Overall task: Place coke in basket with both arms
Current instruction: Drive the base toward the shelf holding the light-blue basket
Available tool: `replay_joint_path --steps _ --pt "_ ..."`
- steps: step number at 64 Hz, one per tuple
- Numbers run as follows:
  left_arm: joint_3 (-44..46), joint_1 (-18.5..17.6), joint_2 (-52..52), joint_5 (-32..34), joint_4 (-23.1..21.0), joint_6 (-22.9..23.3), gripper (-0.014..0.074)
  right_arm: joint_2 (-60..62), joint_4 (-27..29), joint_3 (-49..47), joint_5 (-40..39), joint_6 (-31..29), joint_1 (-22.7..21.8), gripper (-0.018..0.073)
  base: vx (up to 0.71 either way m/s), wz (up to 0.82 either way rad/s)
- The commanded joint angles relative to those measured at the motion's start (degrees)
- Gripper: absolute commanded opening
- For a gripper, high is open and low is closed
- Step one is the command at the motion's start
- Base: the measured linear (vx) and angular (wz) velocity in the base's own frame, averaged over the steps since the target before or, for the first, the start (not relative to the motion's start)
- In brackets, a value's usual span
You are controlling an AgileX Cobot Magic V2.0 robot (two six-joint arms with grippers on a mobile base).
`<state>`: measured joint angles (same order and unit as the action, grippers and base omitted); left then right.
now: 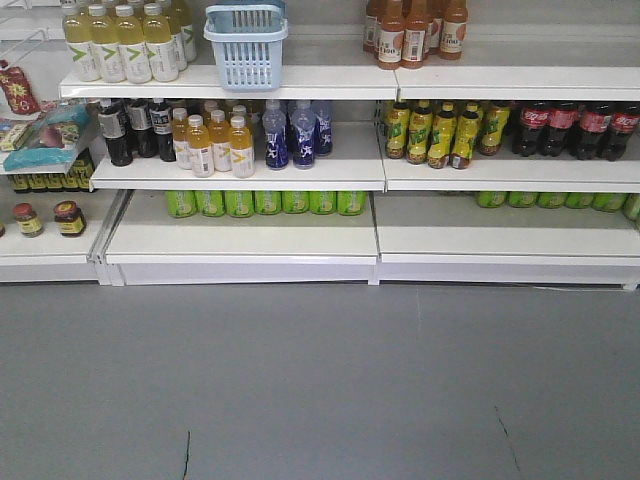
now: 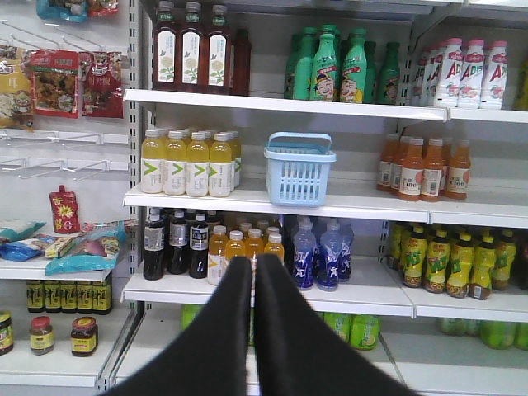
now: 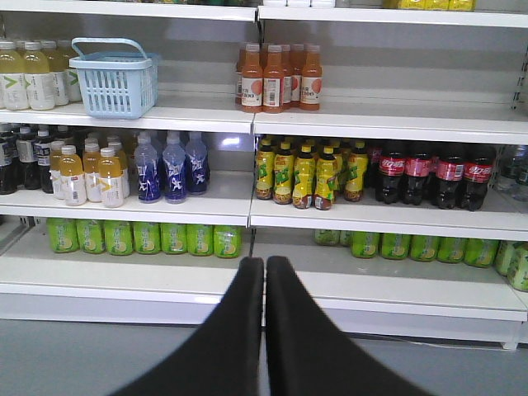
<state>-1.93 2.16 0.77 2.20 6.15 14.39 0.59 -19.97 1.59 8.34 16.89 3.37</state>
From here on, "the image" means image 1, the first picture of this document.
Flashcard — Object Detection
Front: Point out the light blue plastic basket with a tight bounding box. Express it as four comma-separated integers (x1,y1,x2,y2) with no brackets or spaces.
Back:
203,1,288,91

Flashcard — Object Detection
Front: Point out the white middle left shelf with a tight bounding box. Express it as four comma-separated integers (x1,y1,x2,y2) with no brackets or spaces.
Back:
91,122,386,192

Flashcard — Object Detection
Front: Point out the blue sports drink bottle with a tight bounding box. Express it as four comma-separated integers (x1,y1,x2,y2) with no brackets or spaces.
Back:
311,100,333,156
291,100,316,169
262,99,289,170

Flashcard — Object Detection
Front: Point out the white bottom right shelf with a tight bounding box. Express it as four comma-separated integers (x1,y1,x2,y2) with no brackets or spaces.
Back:
373,192,639,290

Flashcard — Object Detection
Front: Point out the orange juice bottle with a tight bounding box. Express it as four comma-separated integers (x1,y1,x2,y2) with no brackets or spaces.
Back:
187,115,215,178
229,116,255,178
208,110,232,172
172,107,192,170

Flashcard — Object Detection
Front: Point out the yellow lemon tea bottle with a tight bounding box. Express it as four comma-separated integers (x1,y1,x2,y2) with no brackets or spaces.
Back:
407,100,433,165
427,101,456,169
385,99,411,159
478,100,511,156
450,101,480,170

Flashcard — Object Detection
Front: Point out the white upper right shelf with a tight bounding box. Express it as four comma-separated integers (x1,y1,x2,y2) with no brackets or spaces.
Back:
396,65,639,101

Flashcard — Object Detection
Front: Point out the dark tea bottle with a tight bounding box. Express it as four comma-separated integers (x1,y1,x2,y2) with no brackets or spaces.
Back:
98,98,133,167
149,98,176,162
128,98,158,158

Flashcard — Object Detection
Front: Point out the orange tea bottle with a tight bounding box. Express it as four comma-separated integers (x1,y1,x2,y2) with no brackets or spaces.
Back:
439,0,468,60
377,0,405,70
401,0,431,69

